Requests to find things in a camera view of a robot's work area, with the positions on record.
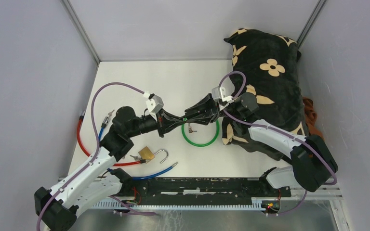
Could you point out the brown cloth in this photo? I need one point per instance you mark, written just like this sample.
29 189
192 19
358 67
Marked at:
311 117

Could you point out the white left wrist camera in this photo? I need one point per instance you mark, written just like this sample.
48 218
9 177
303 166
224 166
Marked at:
153 102

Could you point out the black floral pillow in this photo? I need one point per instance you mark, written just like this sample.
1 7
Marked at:
269 62

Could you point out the silver keys of brass padlock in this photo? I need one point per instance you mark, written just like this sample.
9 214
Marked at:
136 158

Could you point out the brass padlock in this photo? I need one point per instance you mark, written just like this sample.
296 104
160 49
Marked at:
148 155

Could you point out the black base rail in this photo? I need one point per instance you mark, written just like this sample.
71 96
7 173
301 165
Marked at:
202 193

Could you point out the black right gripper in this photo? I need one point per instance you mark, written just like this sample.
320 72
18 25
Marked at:
210 112

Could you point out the green cable lock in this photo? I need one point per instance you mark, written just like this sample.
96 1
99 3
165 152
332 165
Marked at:
210 142

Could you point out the silver keys of green lock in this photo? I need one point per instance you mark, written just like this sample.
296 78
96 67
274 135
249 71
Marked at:
190 129

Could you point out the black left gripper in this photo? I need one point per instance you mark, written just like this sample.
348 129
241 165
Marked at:
166 121

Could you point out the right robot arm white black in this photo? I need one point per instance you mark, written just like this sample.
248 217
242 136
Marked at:
312 164

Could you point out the black padlock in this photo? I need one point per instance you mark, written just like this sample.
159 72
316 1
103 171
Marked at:
183 120

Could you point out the red cable lock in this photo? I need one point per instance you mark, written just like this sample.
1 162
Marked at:
102 128

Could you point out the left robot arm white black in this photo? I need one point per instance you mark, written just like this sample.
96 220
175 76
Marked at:
59 206

